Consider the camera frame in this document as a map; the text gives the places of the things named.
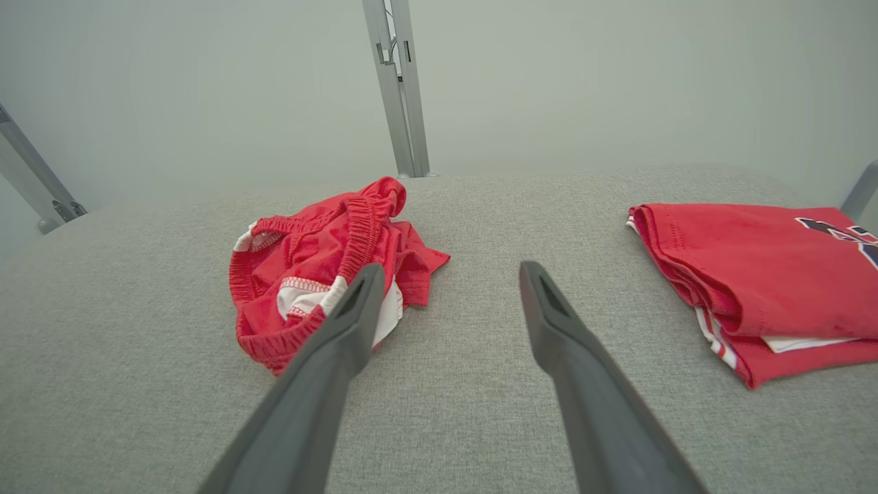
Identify red shorts with white stitching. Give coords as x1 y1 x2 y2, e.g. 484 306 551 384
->
228 176 451 377

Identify red and white t-shirt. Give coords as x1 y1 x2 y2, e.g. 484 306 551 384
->
626 202 878 390

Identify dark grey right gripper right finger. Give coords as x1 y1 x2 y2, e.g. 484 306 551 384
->
519 261 707 494

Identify grey partition post with sticker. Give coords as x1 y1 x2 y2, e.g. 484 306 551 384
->
361 0 440 179

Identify grey partition post curved foot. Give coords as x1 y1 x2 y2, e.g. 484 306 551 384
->
0 103 88 235

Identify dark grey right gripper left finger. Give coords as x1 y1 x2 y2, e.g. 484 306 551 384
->
198 263 386 494

